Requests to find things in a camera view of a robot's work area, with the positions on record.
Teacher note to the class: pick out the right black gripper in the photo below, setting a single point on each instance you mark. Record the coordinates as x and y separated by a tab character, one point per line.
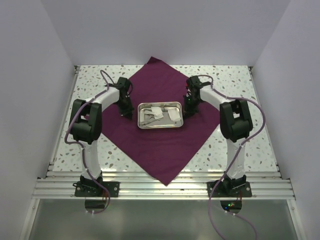
188	110

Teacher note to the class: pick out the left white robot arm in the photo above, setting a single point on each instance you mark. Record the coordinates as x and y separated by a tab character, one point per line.
85	128

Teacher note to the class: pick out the purple cloth mat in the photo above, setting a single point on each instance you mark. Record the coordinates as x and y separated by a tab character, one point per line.
162	153

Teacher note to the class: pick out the white gauze pad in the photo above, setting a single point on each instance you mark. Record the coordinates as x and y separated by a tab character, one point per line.
157	112
174	115

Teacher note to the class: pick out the steel instrument tray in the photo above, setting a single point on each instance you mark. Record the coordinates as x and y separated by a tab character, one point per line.
164	122

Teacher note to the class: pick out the steel scalpel handle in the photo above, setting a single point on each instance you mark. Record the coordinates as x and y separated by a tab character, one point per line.
145	123

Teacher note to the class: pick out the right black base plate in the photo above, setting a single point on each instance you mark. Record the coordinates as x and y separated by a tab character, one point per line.
230	188

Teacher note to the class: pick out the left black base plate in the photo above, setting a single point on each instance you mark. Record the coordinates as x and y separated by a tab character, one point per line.
112	187

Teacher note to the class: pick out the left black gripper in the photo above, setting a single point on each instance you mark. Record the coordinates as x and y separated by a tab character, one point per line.
127	113

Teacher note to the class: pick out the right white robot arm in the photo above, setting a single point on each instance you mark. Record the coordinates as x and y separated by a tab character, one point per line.
235	125

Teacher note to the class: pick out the white bandage strip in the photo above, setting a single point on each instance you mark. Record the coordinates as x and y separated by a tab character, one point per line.
148	116

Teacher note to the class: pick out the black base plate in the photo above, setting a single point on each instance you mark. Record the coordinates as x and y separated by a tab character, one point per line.
230	188
112	187

